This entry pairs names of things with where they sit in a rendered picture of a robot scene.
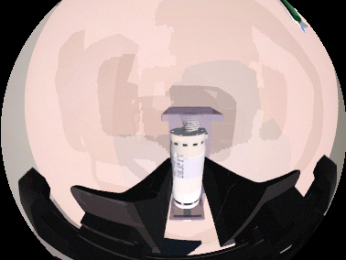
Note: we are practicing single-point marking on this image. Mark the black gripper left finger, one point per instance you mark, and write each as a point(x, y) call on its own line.
point(144, 206)

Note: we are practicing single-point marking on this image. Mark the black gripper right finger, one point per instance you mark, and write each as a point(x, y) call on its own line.
point(235, 200)

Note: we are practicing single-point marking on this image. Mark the grey battery holder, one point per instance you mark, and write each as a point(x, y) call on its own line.
point(191, 118)

